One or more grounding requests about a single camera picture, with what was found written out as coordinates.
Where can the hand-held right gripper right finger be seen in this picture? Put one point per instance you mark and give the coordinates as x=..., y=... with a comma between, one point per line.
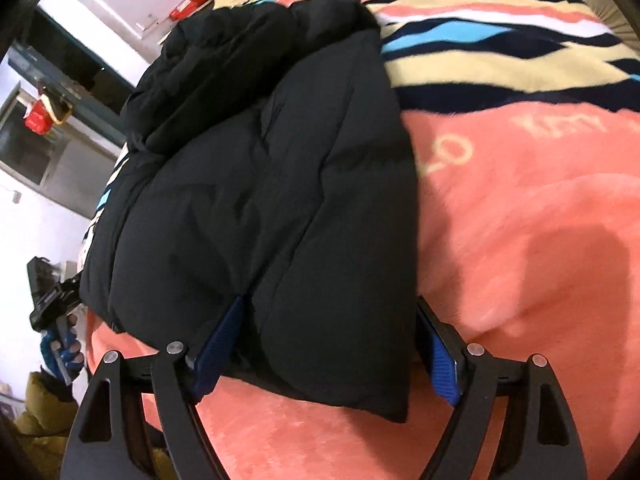
x=442, y=360

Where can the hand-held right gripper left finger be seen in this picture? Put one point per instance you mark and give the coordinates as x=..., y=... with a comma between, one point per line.
x=220, y=345

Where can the black hooded puffer jacket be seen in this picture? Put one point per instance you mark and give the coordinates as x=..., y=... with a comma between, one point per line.
x=275, y=185

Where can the person's left forearm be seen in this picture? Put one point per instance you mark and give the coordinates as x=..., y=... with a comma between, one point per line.
x=42, y=410

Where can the person's left hand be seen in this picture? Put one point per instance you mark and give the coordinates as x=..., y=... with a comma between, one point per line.
x=75, y=355

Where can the grey metal door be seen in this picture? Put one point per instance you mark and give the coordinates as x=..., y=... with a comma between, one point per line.
x=65, y=160

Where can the orange striped cartoon blanket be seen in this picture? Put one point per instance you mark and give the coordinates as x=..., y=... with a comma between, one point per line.
x=525, y=210

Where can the red hanging bag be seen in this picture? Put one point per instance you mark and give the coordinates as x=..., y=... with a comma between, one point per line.
x=39, y=119

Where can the dark green door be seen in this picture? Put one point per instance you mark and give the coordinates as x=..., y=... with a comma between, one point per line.
x=90, y=115

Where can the yellow and black hanging bag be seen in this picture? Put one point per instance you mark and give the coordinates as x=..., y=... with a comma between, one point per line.
x=57, y=105

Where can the red flat box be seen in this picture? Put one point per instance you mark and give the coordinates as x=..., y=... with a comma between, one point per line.
x=192, y=2

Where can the beige woven hand fan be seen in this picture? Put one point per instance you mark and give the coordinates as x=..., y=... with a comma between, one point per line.
x=607, y=12

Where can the white light switch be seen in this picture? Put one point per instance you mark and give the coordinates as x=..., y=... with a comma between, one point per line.
x=16, y=196

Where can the white wall socket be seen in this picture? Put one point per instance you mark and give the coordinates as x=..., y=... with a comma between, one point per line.
x=148, y=22

